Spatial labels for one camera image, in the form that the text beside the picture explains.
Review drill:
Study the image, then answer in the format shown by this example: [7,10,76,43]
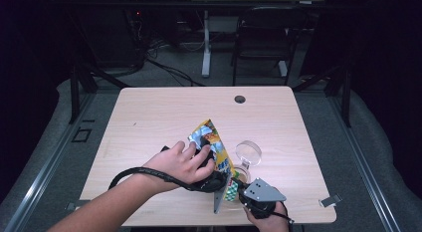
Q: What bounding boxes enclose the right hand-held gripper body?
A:
[238,177,287,220]

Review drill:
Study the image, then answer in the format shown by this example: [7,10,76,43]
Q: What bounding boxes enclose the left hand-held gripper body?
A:
[187,151,233,215]

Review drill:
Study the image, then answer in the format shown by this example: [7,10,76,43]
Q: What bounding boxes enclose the yellow seasoning bag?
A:
[187,117,241,203]

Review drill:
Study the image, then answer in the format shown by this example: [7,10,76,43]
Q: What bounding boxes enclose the clear jar with pink handle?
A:
[231,139,263,195]

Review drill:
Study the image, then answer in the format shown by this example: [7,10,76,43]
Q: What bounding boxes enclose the person's left hand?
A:
[142,140,217,193]

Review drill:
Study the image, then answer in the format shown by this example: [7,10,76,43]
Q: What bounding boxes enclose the person's right hand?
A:
[245,201,290,232]

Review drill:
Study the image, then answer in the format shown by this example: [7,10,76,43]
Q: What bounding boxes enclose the white desk leg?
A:
[200,9,213,79]
[278,60,289,78]

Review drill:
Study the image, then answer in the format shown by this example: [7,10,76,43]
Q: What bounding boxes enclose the black chair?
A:
[231,6,308,87]

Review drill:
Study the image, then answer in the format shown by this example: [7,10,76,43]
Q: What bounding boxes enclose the dark computer cabinet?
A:
[76,6,145,69]

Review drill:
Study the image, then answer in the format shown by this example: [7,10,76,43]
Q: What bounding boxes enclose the black cable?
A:
[108,166,230,194]
[272,210,296,232]

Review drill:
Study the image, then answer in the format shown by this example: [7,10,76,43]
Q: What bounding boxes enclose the metal table bracket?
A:
[317,193,343,208]

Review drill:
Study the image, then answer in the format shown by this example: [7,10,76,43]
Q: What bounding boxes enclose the floor cables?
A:
[145,39,207,88]

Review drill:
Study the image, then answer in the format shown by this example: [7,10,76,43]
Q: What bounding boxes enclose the aluminium floor rail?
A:
[327,92,404,232]
[0,92,98,232]

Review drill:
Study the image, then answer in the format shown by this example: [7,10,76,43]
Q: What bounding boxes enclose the black metal frame stand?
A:
[292,61,352,128]
[69,61,132,124]

